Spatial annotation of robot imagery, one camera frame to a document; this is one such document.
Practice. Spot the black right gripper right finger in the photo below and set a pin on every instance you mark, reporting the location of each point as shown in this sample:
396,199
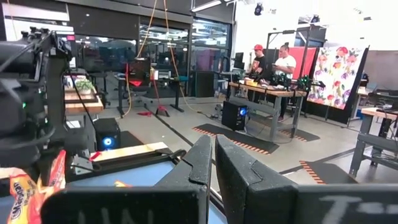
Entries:
264,202

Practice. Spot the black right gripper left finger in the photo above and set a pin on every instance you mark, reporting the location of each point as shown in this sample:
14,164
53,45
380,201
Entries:
186,186

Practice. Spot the orange noodle packet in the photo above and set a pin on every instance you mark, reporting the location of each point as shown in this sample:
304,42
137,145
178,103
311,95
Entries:
122,184
21,193

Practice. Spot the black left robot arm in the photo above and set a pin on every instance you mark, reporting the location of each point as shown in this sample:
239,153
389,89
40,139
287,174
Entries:
56,93

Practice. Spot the blue table mat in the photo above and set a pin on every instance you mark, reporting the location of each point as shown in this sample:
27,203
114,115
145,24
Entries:
140,177

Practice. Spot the black floor mat striped edge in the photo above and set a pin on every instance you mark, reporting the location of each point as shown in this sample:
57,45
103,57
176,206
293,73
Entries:
329,172
236,138
130,140
303,135

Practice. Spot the red broom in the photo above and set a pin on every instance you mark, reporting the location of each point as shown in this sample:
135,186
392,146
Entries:
161,109

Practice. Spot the black computer tower blue light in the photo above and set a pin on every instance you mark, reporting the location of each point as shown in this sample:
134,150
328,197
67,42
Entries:
105,133
233,115

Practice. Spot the red tag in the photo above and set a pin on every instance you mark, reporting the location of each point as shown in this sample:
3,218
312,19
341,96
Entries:
94,156

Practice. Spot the black desk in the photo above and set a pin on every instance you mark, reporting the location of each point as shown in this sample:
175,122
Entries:
174,81

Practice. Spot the wooden workbench grey legs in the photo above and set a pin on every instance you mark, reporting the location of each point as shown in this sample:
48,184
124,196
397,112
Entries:
276,91

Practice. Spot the wooden table grey legs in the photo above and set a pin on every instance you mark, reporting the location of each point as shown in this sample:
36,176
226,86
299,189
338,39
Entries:
373,140

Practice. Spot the black monitor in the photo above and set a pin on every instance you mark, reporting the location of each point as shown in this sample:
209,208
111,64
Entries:
238,60

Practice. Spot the person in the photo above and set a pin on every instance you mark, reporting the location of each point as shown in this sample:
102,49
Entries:
258,62
286,63

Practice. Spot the small green potted plant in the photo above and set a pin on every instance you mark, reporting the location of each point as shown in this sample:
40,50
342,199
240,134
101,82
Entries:
84,85

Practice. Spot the floral print panel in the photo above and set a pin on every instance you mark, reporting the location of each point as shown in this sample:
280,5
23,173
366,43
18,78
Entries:
337,77

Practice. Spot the red panel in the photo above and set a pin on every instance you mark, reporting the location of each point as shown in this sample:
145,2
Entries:
303,60

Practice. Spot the ceiling light strip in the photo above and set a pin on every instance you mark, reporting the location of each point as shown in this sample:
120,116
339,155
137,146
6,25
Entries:
205,5

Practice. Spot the black aluminium table frame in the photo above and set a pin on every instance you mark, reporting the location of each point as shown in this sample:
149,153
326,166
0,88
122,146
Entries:
130,161

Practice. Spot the wooden table with black frame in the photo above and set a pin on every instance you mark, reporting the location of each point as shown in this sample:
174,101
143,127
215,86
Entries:
82,105

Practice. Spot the black overhead rig frame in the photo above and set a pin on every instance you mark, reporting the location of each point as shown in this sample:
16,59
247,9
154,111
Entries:
268,43

